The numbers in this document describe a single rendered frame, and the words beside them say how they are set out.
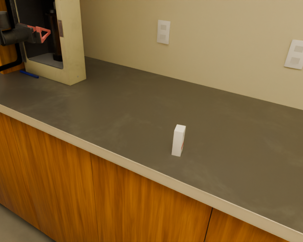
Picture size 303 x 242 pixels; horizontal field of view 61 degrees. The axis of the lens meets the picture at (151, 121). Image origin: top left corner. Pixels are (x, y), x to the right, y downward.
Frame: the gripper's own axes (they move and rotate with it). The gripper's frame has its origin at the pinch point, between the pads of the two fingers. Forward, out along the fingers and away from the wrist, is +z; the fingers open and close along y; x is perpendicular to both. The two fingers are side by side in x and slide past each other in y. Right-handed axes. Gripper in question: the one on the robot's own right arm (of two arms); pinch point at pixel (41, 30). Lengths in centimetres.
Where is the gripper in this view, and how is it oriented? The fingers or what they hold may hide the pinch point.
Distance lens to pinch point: 133.2
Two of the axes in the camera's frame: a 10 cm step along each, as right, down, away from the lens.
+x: -0.3, 8.5, 5.2
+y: -8.7, -2.9, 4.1
